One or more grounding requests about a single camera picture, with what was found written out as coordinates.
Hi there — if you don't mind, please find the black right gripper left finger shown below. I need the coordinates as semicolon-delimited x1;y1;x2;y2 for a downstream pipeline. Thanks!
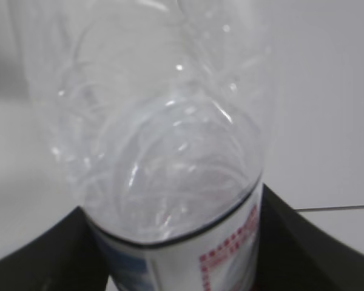
0;208;109;290

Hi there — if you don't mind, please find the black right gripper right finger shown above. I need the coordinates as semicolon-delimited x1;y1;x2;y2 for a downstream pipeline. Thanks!
254;186;364;291

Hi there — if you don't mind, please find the clear plastic water bottle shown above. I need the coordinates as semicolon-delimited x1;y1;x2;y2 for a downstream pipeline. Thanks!
17;1;274;290

